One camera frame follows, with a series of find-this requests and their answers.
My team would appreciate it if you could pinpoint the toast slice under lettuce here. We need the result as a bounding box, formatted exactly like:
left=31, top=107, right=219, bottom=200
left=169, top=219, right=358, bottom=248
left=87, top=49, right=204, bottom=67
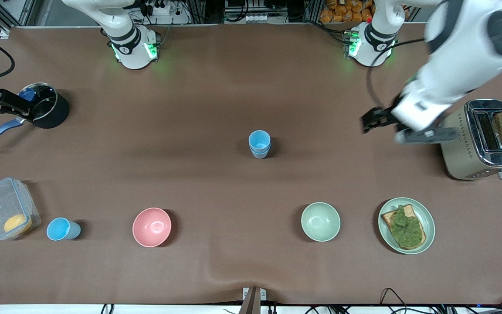
left=381, top=204, right=427, bottom=250

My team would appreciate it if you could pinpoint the yellow round food piece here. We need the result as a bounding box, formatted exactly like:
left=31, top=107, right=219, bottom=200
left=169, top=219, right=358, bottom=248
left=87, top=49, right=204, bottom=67
left=3, top=214, right=33, bottom=235

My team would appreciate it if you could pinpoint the glass pot lid blue knob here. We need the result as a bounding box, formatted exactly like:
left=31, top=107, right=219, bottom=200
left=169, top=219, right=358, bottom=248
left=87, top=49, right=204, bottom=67
left=14, top=83, right=58, bottom=122

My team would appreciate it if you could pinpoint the beige chrome toaster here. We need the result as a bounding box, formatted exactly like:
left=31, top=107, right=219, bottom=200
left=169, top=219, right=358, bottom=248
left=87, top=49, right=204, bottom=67
left=438, top=99, right=502, bottom=181

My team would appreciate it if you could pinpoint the green lettuce leaf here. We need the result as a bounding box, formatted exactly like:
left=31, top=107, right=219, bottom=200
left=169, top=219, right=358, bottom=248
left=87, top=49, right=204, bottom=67
left=390, top=205, right=424, bottom=248

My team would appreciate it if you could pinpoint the pale green bowl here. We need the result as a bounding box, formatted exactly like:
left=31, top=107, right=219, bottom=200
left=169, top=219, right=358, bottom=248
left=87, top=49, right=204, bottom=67
left=301, top=201, right=341, bottom=242

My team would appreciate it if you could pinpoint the metal clamp bracket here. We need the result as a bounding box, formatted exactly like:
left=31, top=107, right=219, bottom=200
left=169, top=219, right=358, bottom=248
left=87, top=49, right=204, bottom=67
left=242, top=287, right=267, bottom=314

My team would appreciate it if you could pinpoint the bag of orange bread rolls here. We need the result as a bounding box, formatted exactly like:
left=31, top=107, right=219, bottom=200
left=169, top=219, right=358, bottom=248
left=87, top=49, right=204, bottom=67
left=319, top=0, right=376, bottom=23

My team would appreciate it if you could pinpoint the thin black cable loop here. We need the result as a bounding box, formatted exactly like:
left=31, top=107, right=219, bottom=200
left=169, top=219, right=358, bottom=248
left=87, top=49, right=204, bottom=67
left=380, top=288, right=408, bottom=312

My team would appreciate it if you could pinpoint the pink bowl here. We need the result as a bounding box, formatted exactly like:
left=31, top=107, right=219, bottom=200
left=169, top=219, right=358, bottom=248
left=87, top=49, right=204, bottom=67
left=132, top=207, right=172, bottom=248

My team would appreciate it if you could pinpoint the white power strip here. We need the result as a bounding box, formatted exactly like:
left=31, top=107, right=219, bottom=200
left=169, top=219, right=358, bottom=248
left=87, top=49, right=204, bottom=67
left=144, top=0, right=190, bottom=24

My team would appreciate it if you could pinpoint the brown table cover mat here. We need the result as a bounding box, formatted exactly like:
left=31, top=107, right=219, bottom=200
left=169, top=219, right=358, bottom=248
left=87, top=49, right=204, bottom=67
left=0, top=24, right=502, bottom=305

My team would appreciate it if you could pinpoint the black pot blue handle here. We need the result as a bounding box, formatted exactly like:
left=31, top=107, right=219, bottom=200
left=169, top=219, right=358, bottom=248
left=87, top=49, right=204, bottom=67
left=0, top=82, right=71, bottom=150

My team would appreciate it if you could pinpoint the pale green plate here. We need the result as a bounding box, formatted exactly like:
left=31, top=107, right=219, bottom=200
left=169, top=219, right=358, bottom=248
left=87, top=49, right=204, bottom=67
left=378, top=197, right=436, bottom=255

